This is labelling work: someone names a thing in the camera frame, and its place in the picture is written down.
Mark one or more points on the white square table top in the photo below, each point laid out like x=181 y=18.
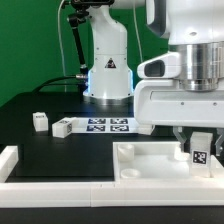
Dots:
x=155 y=160

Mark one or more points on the white fiducial tag sheet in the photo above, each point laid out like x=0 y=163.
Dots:
x=106 y=125

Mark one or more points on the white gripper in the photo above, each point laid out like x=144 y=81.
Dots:
x=160 y=100

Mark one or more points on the white U-shaped obstacle fence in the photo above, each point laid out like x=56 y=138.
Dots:
x=156 y=192

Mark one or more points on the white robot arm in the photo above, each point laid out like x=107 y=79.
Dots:
x=193 y=28

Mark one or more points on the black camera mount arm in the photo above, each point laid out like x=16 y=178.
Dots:
x=77 y=36

